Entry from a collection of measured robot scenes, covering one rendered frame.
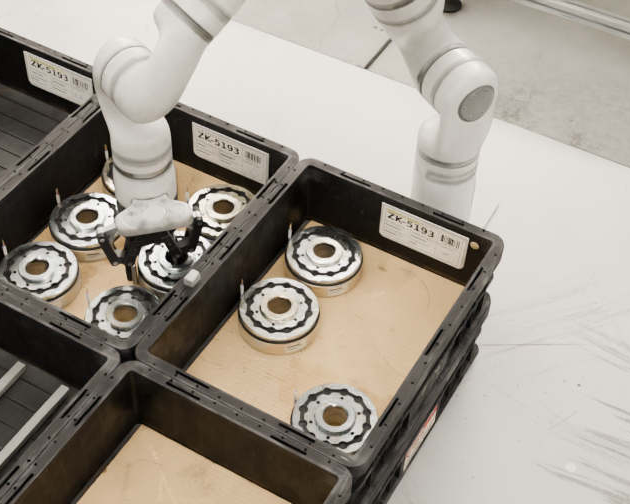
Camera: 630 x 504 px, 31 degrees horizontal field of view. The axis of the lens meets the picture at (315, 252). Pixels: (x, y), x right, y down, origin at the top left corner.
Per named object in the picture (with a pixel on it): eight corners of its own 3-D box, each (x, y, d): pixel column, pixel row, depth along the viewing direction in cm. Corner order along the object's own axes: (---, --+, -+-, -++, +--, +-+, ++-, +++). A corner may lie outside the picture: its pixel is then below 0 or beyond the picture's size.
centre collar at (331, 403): (327, 394, 135) (328, 391, 135) (363, 413, 133) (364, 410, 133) (305, 423, 132) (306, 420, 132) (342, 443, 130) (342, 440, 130)
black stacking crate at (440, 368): (302, 217, 162) (305, 158, 154) (493, 300, 153) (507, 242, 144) (138, 414, 138) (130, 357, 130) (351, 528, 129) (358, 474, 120)
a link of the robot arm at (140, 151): (95, 144, 136) (131, 187, 131) (80, 39, 125) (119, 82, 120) (146, 123, 139) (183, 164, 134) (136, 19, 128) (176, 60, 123)
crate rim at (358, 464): (304, 166, 155) (305, 153, 153) (506, 251, 146) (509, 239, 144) (129, 367, 131) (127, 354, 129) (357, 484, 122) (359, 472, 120)
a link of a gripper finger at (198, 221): (196, 220, 143) (181, 253, 146) (210, 221, 144) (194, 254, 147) (192, 205, 144) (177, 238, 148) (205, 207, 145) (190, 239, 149)
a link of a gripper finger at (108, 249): (101, 220, 142) (122, 247, 147) (88, 226, 142) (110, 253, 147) (104, 235, 140) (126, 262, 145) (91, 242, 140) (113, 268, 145)
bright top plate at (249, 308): (264, 269, 149) (264, 266, 148) (332, 299, 146) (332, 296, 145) (224, 321, 143) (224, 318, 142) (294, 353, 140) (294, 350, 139)
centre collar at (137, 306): (119, 295, 144) (118, 292, 144) (152, 309, 143) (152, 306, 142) (98, 322, 141) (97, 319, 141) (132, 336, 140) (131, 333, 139)
